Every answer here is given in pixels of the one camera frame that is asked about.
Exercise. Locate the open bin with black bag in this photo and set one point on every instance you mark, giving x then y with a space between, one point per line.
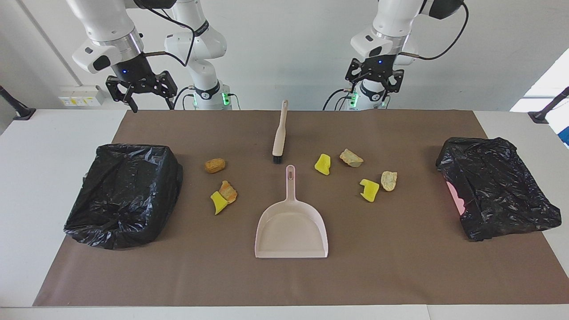
124 195

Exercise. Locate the pale cream sponge piece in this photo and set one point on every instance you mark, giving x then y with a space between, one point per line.
351 158
389 181

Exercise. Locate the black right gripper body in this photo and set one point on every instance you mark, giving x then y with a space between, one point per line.
133 73

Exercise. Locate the orange striped sponge piece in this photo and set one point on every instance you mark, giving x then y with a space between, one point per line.
228 192

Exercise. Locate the white wall conduit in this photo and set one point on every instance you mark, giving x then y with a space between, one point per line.
49 42

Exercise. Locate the beige brush with black bristles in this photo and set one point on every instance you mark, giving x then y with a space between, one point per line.
280 138

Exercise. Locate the beige plastic dustpan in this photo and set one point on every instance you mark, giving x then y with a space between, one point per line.
291 231

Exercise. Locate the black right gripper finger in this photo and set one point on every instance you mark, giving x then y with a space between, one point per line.
170 100
132 101

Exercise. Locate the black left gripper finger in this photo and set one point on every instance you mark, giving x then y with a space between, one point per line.
392 89
359 87

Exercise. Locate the brown paper table mat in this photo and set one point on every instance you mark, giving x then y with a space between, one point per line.
284 280

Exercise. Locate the yellow sponge piece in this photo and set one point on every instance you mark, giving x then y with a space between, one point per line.
370 190
323 164
218 203

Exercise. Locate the blue object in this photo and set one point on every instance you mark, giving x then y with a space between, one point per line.
565 137

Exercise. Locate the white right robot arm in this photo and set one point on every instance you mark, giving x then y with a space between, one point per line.
106 22

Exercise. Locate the black camera stand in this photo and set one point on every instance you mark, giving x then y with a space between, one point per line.
544 113
18 109

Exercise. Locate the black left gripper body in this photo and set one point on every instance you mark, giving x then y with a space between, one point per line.
375 69

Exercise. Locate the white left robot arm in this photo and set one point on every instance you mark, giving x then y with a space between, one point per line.
391 18

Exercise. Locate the white wall socket box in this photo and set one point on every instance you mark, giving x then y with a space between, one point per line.
82 95

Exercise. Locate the mustard brown sponge piece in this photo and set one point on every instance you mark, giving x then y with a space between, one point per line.
214 166

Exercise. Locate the pink bin in black bag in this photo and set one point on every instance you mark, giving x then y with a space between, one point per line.
502 186

